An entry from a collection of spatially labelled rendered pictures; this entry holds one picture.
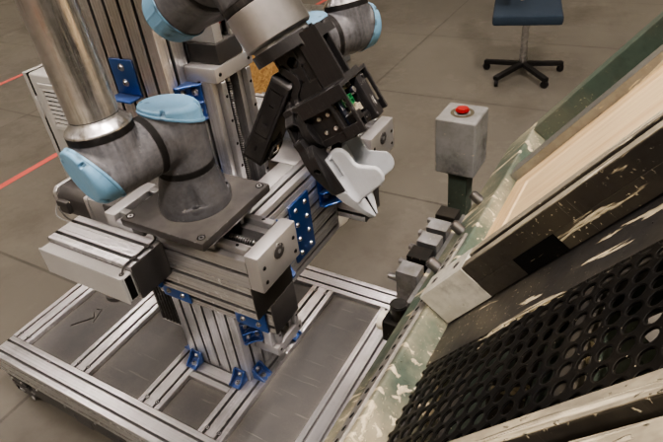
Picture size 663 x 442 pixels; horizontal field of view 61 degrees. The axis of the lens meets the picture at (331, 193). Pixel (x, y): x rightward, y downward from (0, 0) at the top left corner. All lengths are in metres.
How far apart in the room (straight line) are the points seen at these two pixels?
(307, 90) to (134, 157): 0.51
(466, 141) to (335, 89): 1.13
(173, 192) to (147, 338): 1.09
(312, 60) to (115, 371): 1.68
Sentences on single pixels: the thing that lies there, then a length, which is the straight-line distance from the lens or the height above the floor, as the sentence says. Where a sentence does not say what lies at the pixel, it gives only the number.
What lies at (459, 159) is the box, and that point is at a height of 0.81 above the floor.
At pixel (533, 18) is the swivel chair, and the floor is 0.48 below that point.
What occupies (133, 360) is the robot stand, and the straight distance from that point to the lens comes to 2.11.
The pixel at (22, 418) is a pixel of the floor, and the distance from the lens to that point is 2.44.
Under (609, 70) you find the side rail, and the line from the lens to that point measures 1.54.
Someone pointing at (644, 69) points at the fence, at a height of 1.21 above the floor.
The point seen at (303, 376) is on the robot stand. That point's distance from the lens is 1.88.
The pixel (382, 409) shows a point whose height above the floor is 0.90.
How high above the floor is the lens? 1.67
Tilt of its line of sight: 34 degrees down
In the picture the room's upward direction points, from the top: 7 degrees counter-clockwise
